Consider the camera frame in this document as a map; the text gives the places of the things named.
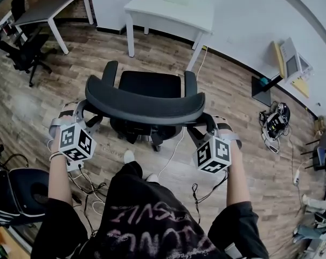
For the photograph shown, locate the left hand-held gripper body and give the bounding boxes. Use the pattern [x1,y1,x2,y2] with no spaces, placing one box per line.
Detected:
[48,108,98,162]

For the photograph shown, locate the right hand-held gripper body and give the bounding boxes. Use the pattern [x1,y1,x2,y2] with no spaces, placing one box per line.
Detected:
[196,116,243,175]

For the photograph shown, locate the black mesh office chair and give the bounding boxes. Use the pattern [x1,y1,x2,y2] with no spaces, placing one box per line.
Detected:
[84,60,206,152]

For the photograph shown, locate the person's right forearm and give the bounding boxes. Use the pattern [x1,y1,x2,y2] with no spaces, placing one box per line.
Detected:
[226,141,252,207]

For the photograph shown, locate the person's left forearm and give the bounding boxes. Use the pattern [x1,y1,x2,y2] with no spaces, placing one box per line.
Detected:
[47,138,74,207]

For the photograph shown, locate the small white plug box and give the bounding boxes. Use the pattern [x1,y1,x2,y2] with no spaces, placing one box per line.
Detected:
[66,159,85,172]

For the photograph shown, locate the black wrist band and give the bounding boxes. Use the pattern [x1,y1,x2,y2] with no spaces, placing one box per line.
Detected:
[48,150,64,162]

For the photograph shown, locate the black floor stand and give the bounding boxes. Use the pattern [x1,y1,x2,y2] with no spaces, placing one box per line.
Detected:
[251,74,283,107]

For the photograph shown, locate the person's black trousers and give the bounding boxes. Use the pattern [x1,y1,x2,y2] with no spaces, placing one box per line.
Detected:
[108,160,159,199]

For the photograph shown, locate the black padded round seat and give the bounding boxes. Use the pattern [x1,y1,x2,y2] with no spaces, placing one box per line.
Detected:
[0,167,51,224]

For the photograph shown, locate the black armchair on castors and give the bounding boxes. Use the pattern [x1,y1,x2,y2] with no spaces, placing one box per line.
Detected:
[0,0,58,87]

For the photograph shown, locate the person in black clothes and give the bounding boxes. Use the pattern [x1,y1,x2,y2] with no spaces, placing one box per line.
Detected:
[30,182,270,259]

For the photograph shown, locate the white monitor device on stand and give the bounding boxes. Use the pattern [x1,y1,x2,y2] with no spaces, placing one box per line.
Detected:
[272,40,310,99]

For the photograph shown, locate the grey table with white legs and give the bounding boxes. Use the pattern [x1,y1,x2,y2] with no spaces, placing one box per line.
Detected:
[13,0,95,55]

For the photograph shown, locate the pale green flat box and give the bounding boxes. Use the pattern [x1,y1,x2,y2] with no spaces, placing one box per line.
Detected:
[162,0,192,6]

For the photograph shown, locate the long white cable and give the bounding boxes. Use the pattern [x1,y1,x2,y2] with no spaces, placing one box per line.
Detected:
[158,46,208,178]

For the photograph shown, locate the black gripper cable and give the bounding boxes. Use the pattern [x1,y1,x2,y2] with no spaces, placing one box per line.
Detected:
[191,170,230,224]

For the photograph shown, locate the electronics bundle with cables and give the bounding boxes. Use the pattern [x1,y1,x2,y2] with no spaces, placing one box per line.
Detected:
[259,101,292,154]

